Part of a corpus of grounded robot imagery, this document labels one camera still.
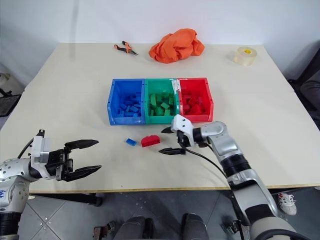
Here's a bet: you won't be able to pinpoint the large red arched block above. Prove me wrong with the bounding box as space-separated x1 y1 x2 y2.
140 134 161 149

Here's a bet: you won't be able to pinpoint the crumpled orange cloth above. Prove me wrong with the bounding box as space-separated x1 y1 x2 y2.
148 28 206 65

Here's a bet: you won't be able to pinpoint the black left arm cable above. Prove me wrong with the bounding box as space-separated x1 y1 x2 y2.
16 136 35 160

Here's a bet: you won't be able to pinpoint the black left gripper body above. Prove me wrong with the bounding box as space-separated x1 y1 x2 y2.
45 147 75 182

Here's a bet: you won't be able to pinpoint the black chair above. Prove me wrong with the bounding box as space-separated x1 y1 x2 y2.
287 45 320 114

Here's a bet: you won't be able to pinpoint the white tape strip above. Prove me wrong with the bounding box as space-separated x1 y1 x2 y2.
170 78 182 95

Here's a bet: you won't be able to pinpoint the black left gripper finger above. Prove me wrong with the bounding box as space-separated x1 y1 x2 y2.
63 164 102 182
64 139 100 151

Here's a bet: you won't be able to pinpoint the red plastic bin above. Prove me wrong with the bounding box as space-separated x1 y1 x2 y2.
176 77 215 123

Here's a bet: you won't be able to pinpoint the dark rounded shape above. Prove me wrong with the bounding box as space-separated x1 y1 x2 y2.
180 212 210 240

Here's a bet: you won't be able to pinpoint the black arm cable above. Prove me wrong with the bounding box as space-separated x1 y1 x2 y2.
185 148 233 186
16 136 35 160

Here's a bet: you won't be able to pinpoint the clear tape roll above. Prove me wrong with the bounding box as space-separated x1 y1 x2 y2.
228 46 258 68

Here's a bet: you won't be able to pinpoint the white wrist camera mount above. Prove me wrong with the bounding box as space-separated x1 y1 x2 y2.
171 114 195 147
30 135 54 165

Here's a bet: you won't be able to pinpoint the black table foot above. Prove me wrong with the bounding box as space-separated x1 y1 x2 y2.
28 192 104 208

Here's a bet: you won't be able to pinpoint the blue plastic bin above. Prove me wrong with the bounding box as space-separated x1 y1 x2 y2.
106 78 147 126

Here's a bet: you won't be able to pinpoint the green plastic bin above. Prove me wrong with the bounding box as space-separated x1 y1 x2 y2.
144 78 180 125

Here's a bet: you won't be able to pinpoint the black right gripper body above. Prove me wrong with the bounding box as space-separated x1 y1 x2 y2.
176 129 191 151

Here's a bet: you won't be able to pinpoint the white sneaker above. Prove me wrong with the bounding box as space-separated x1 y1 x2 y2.
277 192 298 216

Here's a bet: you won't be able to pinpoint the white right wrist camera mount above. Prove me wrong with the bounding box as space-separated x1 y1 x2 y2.
171 114 195 147

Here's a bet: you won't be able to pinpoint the orange handled pliers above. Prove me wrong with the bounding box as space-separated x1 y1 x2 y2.
113 40 141 57

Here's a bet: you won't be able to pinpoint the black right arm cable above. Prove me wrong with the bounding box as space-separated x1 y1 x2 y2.
185 148 233 186

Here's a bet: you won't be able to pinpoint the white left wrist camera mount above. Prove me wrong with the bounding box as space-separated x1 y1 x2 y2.
30 135 54 165

